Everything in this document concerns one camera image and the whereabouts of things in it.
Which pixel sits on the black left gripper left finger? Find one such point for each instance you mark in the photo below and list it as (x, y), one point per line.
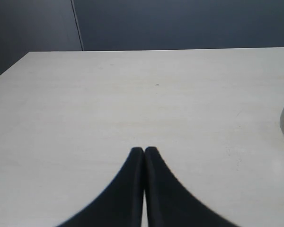
(121, 203)

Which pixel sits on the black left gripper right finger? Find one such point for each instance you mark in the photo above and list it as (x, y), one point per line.
(169, 203)

